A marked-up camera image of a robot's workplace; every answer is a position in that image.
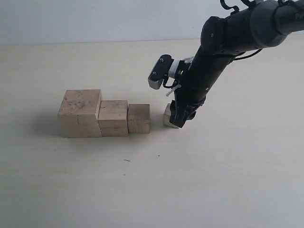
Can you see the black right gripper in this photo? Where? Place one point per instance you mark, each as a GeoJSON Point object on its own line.
{"type": "Point", "coordinates": [201, 76]}

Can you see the smallest wooden cube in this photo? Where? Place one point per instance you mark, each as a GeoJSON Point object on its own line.
{"type": "Point", "coordinates": [166, 117]}

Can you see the third largest wooden cube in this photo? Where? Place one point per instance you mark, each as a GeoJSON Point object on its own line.
{"type": "Point", "coordinates": [139, 118]}

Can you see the second largest wooden cube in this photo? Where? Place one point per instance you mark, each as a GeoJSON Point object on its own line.
{"type": "Point", "coordinates": [112, 118]}

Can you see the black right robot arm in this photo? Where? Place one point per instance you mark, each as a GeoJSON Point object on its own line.
{"type": "Point", "coordinates": [264, 24]}

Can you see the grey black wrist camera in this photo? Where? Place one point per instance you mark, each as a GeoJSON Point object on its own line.
{"type": "Point", "coordinates": [164, 68]}

